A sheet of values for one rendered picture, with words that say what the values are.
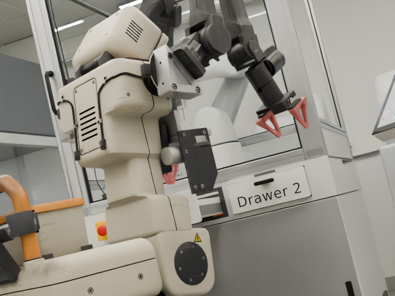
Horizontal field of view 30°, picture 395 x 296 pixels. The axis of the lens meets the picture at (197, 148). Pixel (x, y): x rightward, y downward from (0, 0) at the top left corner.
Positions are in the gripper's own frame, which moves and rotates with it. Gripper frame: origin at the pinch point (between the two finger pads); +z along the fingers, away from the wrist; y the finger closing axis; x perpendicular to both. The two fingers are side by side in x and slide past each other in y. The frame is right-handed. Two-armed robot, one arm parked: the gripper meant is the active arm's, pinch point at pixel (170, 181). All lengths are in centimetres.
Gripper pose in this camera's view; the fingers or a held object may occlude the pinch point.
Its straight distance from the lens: 253.6
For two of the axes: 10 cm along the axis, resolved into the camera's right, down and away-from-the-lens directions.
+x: 9.2, -2.3, -3.2
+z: 2.2, 9.7, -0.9
